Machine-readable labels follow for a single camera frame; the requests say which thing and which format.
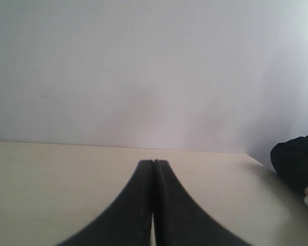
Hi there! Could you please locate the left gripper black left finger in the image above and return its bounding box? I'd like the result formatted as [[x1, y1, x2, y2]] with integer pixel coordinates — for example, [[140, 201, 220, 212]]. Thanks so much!
[[59, 160, 154, 246]]

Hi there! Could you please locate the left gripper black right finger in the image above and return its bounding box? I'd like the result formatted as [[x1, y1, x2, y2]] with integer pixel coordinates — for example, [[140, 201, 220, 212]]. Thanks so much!
[[153, 160, 249, 246]]

